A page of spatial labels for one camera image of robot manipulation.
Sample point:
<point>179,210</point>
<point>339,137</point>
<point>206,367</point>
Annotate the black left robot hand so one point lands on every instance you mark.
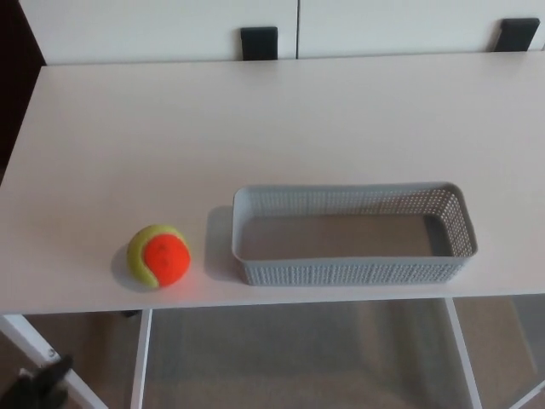
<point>40,383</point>

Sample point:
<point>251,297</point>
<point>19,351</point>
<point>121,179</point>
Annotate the orange and yellow tennis ball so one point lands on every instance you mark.
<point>164,257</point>

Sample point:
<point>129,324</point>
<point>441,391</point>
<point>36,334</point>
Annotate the grey perforated plastic basket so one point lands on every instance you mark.
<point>353,268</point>

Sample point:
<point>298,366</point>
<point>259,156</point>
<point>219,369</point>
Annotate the white table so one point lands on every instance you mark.
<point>255,128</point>

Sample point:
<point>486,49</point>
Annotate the white cabinet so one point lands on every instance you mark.
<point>298,25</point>

